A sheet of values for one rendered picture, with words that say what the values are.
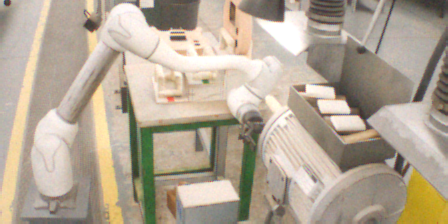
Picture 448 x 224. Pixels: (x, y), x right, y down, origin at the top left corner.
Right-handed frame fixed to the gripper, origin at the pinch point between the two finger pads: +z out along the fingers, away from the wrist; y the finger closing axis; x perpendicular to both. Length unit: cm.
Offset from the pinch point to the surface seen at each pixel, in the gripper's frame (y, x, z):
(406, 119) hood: 14, 50, 70
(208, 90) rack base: 7, -5, -56
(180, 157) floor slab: -16, -101, -145
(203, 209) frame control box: 35, 2, 36
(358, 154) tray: 14, 36, 60
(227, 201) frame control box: 29.0, 4.8, 35.7
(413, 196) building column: -88, -28, 0
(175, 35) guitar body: 7, -5, -131
